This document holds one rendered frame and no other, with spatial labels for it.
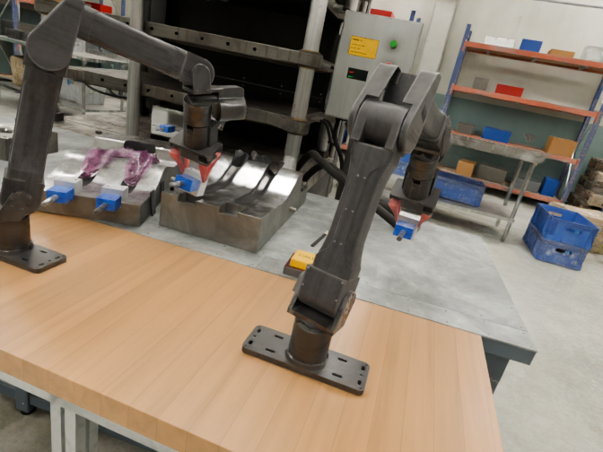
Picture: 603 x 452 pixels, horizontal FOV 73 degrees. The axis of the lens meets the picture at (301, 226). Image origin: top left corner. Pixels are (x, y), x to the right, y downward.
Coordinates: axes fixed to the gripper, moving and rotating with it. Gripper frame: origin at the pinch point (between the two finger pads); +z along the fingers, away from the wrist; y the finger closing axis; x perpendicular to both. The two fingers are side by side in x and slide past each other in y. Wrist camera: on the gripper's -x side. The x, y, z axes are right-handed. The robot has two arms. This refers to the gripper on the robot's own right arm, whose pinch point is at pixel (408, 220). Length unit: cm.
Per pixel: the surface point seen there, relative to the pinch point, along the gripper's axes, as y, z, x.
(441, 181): 3, 211, -291
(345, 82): 44, 8, -74
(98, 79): 151, 16, -45
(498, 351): -25.7, 7.8, 20.7
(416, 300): -7.7, 7.3, 16.2
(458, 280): -16.1, 16.5, -1.4
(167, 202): 54, -3, 21
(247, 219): 33.9, -2.3, 17.9
